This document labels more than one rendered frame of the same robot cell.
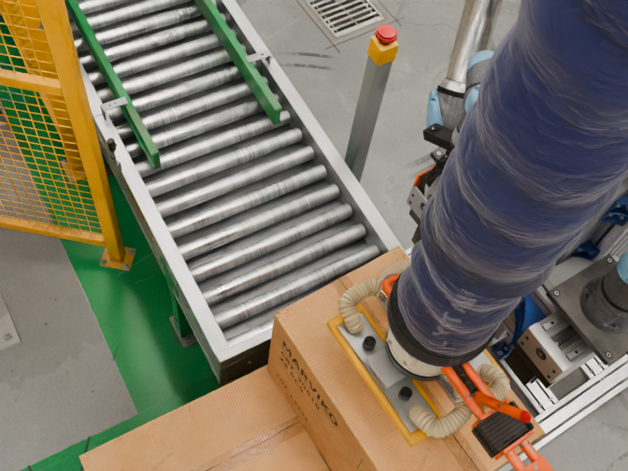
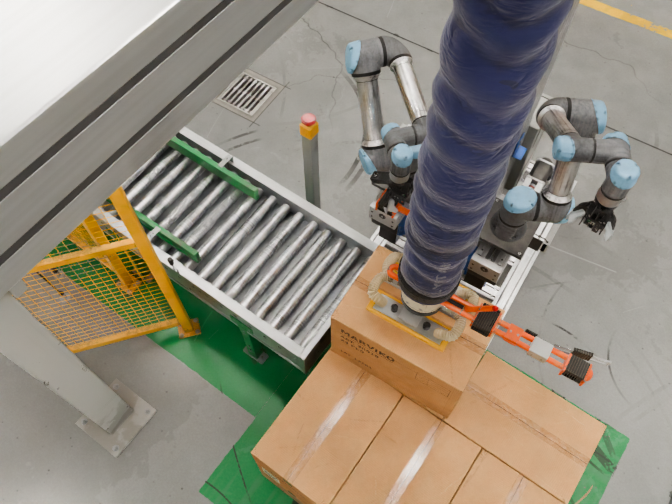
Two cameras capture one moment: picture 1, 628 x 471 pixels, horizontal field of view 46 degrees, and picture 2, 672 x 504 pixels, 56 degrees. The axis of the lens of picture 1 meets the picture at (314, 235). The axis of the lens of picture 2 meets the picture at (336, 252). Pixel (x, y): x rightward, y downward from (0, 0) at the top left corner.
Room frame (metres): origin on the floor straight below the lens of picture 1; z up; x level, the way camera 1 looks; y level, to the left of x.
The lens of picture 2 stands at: (-0.20, 0.31, 3.32)
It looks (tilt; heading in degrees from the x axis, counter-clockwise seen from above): 61 degrees down; 344
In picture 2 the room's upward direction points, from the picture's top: straight up
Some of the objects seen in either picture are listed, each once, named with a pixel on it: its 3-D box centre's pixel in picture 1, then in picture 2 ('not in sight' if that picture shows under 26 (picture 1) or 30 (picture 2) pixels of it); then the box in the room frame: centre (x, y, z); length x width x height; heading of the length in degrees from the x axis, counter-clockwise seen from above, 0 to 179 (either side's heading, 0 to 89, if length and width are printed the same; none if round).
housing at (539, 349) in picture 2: not in sight; (539, 349); (0.36, -0.60, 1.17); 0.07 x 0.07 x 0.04; 43
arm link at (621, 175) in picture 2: not in sight; (620, 178); (0.61, -0.78, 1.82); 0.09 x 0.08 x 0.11; 158
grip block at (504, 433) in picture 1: (502, 429); (485, 319); (0.52, -0.46, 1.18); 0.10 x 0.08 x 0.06; 133
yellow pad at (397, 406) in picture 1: (385, 370); (410, 318); (0.64, -0.22, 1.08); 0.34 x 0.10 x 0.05; 43
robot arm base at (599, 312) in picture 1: (618, 297); (510, 220); (0.94, -0.76, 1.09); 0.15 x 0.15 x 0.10
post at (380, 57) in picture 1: (360, 139); (312, 184); (1.74, -0.10, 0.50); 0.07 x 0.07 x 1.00; 39
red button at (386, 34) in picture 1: (386, 35); (308, 120); (1.74, -0.10, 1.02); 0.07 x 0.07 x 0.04
